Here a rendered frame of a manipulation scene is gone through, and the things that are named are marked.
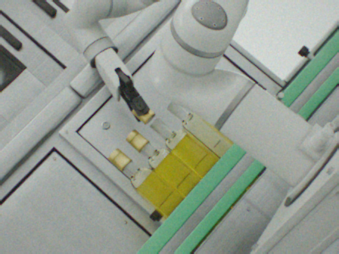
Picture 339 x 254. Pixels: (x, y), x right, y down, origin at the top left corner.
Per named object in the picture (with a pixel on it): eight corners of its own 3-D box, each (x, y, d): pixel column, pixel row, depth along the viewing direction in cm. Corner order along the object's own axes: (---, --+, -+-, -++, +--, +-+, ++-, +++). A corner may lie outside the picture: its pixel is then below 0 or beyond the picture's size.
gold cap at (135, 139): (149, 144, 157) (135, 131, 157) (150, 139, 153) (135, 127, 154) (139, 154, 156) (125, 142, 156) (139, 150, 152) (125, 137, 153)
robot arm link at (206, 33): (228, 27, 125) (269, -39, 113) (188, 113, 110) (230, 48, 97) (183, 2, 125) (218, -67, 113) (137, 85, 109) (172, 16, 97)
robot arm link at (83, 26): (109, -21, 159) (81, -20, 152) (134, 14, 157) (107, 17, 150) (76, 20, 168) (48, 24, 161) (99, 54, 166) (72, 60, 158)
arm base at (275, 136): (363, 112, 103) (280, 51, 105) (330, 164, 96) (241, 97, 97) (314, 162, 115) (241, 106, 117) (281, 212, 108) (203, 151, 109)
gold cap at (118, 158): (123, 171, 155) (109, 159, 156) (133, 160, 155) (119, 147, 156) (120, 171, 151) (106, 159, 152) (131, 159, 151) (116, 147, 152)
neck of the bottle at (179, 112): (189, 115, 159) (174, 102, 159) (191, 111, 156) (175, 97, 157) (181, 124, 158) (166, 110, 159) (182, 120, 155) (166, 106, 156)
